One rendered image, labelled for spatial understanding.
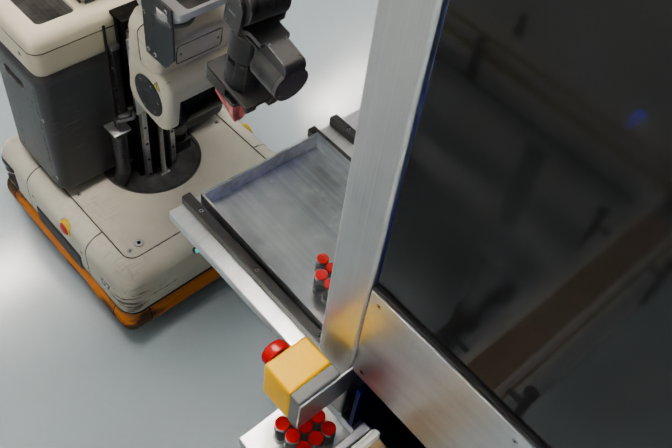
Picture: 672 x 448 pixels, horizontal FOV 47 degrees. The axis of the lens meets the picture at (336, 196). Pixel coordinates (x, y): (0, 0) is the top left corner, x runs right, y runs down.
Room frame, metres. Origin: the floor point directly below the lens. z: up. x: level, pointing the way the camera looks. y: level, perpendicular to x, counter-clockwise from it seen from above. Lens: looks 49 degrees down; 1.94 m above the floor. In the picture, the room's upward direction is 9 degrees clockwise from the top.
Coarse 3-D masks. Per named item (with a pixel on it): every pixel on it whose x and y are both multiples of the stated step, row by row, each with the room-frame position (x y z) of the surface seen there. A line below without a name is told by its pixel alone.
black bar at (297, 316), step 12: (192, 204) 0.84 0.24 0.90; (204, 216) 0.82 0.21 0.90; (216, 228) 0.80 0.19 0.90; (228, 240) 0.78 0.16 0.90; (228, 252) 0.76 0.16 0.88; (240, 252) 0.76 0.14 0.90; (240, 264) 0.74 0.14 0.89; (252, 264) 0.74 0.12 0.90; (252, 276) 0.72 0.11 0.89; (264, 276) 0.72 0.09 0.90; (264, 288) 0.70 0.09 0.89; (276, 288) 0.70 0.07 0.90; (276, 300) 0.68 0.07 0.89; (288, 300) 0.68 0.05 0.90; (288, 312) 0.66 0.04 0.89; (300, 312) 0.66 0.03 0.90; (300, 324) 0.64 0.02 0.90; (312, 324) 0.64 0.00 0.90; (312, 336) 0.62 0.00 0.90
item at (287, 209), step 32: (288, 160) 0.99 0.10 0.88; (320, 160) 1.01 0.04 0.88; (224, 192) 0.88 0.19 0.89; (256, 192) 0.90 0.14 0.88; (288, 192) 0.92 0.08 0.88; (320, 192) 0.93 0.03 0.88; (224, 224) 0.81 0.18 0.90; (256, 224) 0.83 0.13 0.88; (288, 224) 0.84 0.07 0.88; (320, 224) 0.85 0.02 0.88; (256, 256) 0.75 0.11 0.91; (288, 256) 0.78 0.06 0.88; (288, 288) 0.69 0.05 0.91; (320, 320) 0.64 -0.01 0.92
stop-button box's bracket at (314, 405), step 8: (352, 368) 0.51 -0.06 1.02; (344, 376) 0.50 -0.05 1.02; (336, 384) 0.49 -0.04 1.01; (344, 384) 0.50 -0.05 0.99; (320, 392) 0.47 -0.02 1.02; (328, 392) 0.48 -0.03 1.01; (336, 392) 0.49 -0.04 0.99; (312, 400) 0.46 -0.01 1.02; (320, 400) 0.47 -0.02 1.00; (328, 400) 0.48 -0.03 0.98; (304, 408) 0.45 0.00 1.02; (312, 408) 0.46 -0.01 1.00; (320, 408) 0.47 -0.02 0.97; (304, 416) 0.45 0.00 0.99; (312, 416) 0.46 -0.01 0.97; (296, 424) 0.44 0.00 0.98
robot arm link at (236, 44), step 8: (232, 32) 0.85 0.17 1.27; (232, 40) 0.85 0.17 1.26; (240, 40) 0.84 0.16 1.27; (248, 40) 0.84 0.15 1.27; (232, 48) 0.85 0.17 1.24; (240, 48) 0.84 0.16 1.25; (248, 48) 0.84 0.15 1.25; (256, 48) 0.82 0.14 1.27; (232, 56) 0.85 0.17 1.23; (240, 56) 0.84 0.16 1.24; (248, 56) 0.84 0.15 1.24; (248, 64) 0.84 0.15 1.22
